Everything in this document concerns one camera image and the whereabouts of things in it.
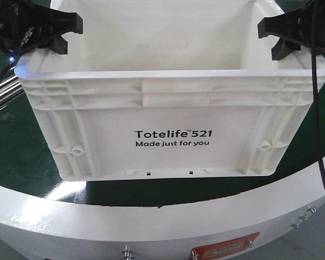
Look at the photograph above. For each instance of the red label plate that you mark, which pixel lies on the red label plate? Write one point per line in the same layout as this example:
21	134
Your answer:
223	249

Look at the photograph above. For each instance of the chrome roller bars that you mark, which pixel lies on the chrome roller bars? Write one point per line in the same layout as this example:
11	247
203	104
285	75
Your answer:
10	89

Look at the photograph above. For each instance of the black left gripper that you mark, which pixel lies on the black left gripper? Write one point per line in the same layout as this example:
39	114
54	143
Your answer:
24	26

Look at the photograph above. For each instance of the white outer turntable rim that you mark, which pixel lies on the white outer turntable rim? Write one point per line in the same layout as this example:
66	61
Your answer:
58	230

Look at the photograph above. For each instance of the white plastic tote box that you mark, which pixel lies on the white plastic tote box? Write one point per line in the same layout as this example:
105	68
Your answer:
167	89

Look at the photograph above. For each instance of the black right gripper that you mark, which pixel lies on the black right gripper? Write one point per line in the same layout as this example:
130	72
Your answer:
307	24

